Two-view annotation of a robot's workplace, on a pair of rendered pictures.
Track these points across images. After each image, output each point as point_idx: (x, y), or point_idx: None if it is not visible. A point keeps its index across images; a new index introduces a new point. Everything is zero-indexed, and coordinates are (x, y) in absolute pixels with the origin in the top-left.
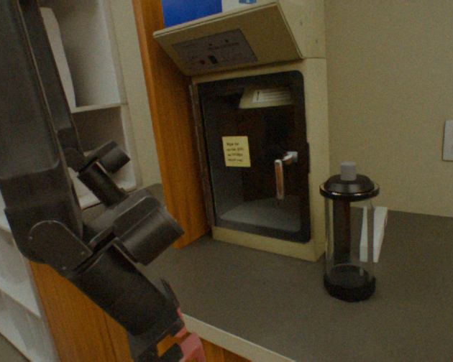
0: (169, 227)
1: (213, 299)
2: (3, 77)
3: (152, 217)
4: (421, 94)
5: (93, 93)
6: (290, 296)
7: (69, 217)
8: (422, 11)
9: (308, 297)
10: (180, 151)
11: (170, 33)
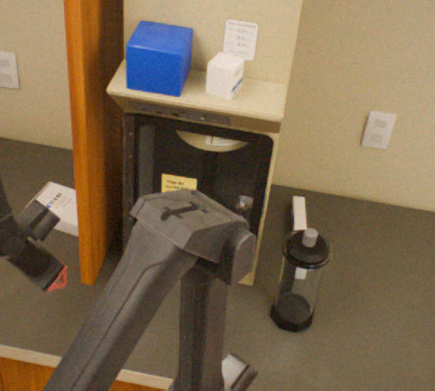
0: (255, 376)
1: (177, 352)
2: (215, 356)
3: (246, 375)
4: (352, 80)
5: None
6: (245, 335)
7: None
8: None
9: (261, 333)
10: (97, 180)
11: (136, 98)
